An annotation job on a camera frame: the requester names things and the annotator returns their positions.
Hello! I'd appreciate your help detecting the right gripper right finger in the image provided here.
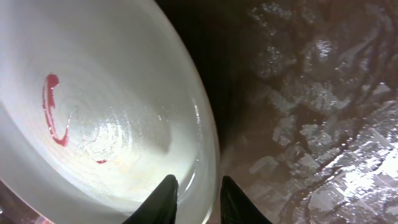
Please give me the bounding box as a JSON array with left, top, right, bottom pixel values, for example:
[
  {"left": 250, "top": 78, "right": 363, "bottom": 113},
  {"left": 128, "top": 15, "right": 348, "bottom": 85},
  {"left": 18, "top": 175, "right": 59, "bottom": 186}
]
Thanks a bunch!
[{"left": 220, "top": 175, "right": 272, "bottom": 224}]

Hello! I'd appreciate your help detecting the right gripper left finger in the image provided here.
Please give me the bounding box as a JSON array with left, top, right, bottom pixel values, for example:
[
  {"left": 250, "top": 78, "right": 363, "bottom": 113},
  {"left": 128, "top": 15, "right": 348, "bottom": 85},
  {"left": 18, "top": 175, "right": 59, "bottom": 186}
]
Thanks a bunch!
[{"left": 123, "top": 174, "right": 178, "bottom": 224}]

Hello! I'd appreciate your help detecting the pale grey plate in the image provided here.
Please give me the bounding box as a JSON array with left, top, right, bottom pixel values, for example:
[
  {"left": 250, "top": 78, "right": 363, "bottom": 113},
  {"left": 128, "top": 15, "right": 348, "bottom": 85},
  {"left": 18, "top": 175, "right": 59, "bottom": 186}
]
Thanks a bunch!
[{"left": 1, "top": 0, "right": 219, "bottom": 223}]

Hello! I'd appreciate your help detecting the brown serving tray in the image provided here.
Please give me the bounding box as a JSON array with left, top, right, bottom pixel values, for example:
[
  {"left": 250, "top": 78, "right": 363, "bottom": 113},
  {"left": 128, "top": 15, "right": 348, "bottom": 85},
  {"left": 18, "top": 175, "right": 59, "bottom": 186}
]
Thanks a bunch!
[{"left": 0, "top": 0, "right": 398, "bottom": 224}]

